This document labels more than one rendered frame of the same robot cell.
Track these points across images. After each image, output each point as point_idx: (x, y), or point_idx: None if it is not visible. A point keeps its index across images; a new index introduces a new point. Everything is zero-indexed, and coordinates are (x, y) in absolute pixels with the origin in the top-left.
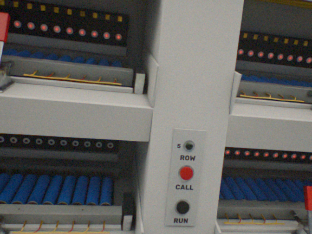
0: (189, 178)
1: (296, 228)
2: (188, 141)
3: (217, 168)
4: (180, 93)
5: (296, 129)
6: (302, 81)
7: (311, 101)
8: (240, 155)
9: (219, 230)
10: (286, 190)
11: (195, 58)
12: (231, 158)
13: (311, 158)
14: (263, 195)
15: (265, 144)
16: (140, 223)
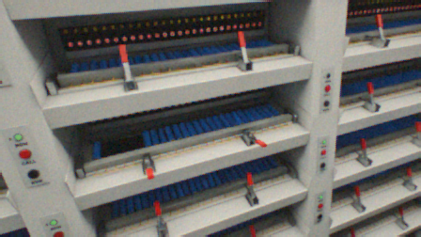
0: (329, 90)
1: (364, 103)
2: (328, 73)
3: (338, 83)
4: (323, 52)
5: (368, 56)
6: (353, 26)
7: (366, 39)
8: None
9: (341, 109)
10: (351, 88)
11: (329, 34)
12: None
13: (358, 69)
14: (343, 93)
15: (355, 67)
16: (310, 115)
